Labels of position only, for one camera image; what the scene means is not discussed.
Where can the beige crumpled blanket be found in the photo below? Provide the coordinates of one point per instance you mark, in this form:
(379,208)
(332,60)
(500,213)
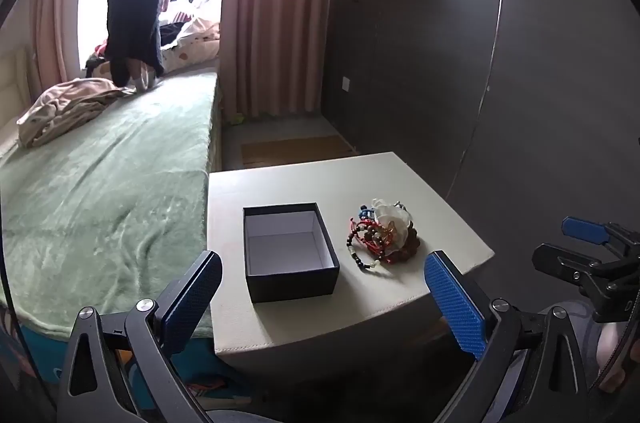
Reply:
(65,105)

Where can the dark grey wardrobe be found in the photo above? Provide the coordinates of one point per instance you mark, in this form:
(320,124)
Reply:
(450,53)

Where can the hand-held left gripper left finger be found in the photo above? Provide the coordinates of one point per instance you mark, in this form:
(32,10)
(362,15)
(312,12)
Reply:
(197,288)

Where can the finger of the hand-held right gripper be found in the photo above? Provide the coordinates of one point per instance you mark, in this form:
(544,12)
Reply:
(562,262)
(582,230)

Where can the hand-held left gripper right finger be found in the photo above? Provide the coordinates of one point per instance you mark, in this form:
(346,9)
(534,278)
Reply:
(455,308)

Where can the person's right hand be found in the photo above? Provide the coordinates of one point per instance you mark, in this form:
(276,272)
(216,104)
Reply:
(611,353)

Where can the patterned duvet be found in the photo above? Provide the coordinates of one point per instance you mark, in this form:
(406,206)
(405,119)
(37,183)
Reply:
(195,40)

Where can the white wall socket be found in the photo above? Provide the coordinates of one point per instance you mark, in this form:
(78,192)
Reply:
(345,83)

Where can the colourful sneaker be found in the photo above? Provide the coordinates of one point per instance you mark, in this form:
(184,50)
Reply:
(215,390)

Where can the pink curtain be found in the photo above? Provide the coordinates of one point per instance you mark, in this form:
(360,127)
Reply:
(270,3)
(50,28)

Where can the beige headboard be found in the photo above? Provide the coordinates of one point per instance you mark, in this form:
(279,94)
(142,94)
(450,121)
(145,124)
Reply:
(12,73)

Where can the white fabric flower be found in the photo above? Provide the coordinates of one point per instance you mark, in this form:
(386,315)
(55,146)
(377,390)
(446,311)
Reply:
(392,217)

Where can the black jewelry box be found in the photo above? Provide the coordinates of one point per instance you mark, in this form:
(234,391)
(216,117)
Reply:
(290,285)

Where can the white leather bedside table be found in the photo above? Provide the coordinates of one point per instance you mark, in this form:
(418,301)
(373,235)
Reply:
(300,333)

